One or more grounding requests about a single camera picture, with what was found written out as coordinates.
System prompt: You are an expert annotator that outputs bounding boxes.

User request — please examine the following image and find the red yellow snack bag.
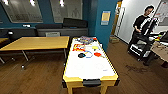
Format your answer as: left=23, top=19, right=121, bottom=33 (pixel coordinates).
left=72, top=43, right=86, bottom=52

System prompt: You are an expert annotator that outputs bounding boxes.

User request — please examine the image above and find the yellow paddle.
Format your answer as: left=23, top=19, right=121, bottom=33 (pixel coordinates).
left=91, top=45, right=100, bottom=51

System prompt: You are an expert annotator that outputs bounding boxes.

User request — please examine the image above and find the yellow air hockey table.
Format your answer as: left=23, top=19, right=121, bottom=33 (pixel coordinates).
left=61, top=35, right=120, bottom=94

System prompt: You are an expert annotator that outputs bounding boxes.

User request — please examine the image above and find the black sofa cushion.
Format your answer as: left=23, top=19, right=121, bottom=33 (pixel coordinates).
left=62, top=17, right=89, bottom=29

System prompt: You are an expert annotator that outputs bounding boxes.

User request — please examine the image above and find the brown cardboard floor box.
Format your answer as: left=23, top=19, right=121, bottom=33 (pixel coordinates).
left=109, top=34, right=120, bottom=44

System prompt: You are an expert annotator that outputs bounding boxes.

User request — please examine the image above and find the white rectangular label plate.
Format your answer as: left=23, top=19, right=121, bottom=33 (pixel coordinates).
left=45, top=31, right=61, bottom=38

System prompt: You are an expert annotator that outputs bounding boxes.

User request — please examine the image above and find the interior glass window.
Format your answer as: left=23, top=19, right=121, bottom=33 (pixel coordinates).
left=49, top=0, right=83, bottom=24
left=0, top=0, right=44, bottom=24

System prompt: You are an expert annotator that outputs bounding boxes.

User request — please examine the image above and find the tall wooden door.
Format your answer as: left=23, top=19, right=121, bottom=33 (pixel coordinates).
left=111, top=1, right=125, bottom=38

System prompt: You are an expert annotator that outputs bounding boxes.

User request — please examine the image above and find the yellow wooden table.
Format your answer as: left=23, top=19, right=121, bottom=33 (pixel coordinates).
left=0, top=35, right=71, bottom=65

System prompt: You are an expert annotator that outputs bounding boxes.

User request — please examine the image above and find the dark sofa bench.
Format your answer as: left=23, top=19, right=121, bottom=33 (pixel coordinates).
left=0, top=17, right=90, bottom=39

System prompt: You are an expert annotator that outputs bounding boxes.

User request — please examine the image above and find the person in black shirt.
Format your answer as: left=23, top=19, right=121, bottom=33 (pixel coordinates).
left=128, top=4, right=155, bottom=52

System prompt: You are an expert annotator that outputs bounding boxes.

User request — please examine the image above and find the black wheeled cart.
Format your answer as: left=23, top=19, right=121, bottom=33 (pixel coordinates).
left=128, top=19, right=158, bottom=62

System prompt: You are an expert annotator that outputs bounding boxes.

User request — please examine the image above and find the small black round object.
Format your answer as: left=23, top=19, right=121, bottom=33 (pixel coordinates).
left=7, top=30, right=15, bottom=41

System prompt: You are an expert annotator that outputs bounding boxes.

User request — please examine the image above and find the yellow wall poster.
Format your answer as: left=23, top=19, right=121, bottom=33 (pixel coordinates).
left=100, top=10, right=111, bottom=26

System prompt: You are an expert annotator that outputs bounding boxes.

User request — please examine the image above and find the white wall outlet strip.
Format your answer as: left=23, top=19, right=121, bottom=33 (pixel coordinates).
left=22, top=24, right=32, bottom=28

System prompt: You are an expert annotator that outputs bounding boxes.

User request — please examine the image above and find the red white wall poster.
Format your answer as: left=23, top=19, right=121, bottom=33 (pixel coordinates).
left=153, top=0, right=168, bottom=18

